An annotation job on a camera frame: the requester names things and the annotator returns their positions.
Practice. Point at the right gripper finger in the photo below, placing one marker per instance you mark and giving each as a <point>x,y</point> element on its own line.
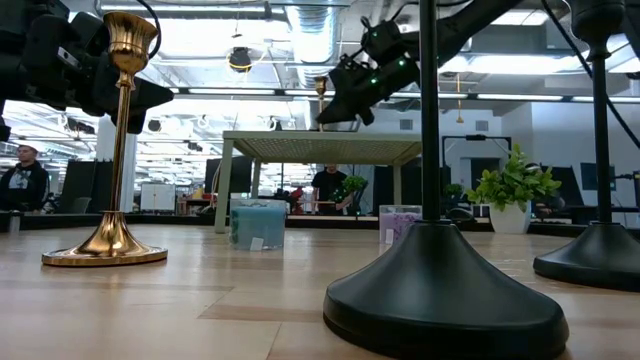
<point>366,114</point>
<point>337,112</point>

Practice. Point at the black aluminium rig frame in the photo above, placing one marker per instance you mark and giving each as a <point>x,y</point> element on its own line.
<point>165,220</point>

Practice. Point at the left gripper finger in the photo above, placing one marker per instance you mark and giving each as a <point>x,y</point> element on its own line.
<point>145,97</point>
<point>102,90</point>

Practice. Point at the gold candlestick holder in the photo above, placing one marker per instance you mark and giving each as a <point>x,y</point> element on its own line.
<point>320,85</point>
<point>114,245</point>

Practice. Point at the green plant in white pot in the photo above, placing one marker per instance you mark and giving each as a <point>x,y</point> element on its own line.
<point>510,217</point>

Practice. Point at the black candlestick holder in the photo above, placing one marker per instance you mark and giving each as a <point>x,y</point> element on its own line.
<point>440,300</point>
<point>600,260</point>

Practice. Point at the dark computer monitor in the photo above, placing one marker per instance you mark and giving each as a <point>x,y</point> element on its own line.
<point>590,176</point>

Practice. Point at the person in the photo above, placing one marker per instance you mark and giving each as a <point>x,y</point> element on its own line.
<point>327,187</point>
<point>25,185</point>

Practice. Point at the blue jar candle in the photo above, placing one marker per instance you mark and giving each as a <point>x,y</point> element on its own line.
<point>257,225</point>

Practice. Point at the silver ceiling ventilation duct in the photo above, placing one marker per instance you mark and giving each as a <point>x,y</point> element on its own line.
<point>312,40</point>

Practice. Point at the purple jar candle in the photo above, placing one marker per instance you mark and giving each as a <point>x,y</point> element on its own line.
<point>397,225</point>

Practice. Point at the black metal stand frame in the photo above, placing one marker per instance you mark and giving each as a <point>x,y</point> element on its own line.
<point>475,137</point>

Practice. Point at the black ceiling hung device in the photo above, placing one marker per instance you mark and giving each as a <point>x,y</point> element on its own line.
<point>240,60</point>

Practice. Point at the black partition panel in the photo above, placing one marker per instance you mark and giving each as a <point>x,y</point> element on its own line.
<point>82,185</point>
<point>240,175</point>

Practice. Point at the green background plant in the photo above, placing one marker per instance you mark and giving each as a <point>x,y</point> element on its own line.
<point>355,184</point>

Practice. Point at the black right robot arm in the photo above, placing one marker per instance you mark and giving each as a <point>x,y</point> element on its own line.
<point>470,22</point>

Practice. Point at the white cabinet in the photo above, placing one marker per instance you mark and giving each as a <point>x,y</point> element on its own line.
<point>157,196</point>

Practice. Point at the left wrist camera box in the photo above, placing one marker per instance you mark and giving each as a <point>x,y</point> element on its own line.
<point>67,57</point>

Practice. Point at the pale green perforated shelf table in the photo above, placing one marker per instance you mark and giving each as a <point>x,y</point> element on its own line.
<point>325,147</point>

